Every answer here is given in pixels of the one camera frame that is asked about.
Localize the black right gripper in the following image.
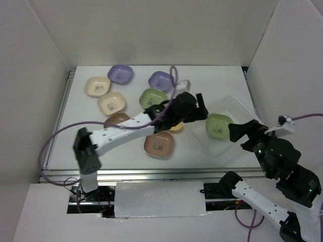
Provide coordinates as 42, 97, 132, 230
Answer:
226, 116, 281, 175

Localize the green panda plate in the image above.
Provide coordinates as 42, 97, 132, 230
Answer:
205, 113, 233, 139
139, 88, 168, 108

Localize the brown panda plate front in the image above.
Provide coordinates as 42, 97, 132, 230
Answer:
143, 131, 174, 158

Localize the brown panda plate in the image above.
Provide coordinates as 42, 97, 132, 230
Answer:
143, 131, 174, 158
103, 112, 130, 128

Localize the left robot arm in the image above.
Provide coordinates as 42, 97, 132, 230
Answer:
73, 92, 208, 201

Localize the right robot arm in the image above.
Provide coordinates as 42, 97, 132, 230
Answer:
220, 116, 322, 241

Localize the white perforated plastic bin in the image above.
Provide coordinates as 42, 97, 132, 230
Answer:
188, 96, 257, 159

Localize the yellow panda plate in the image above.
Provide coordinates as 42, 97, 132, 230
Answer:
168, 123, 183, 133

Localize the purple panda plate right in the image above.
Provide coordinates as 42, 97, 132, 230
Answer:
148, 71, 174, 92

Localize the purple panda plate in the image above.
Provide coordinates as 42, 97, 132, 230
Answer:
148, 71, 174, 92
107, 64, 133, 85

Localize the white foam cover panel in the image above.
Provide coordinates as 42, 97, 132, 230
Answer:
114, 181, 207, 218

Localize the purple panda plate left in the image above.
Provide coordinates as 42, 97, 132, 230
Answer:
107, 64, 133, 85

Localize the cream panda plate lower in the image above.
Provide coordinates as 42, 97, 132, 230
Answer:
97, 92, 126, 115

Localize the cream panda plate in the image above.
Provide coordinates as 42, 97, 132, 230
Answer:
84, 77, 111, 97
97, 92, 126, 115

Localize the cream panda plate upper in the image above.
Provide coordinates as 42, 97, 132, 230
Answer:
84, 77, 111, 97

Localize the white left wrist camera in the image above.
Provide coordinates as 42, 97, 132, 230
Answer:
176, 79, 191, 93

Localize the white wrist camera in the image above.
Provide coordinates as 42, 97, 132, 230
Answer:
176, 79, 191, 93
264, 115, 296, 137

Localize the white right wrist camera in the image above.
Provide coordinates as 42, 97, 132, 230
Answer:
264, 115, 296, 137

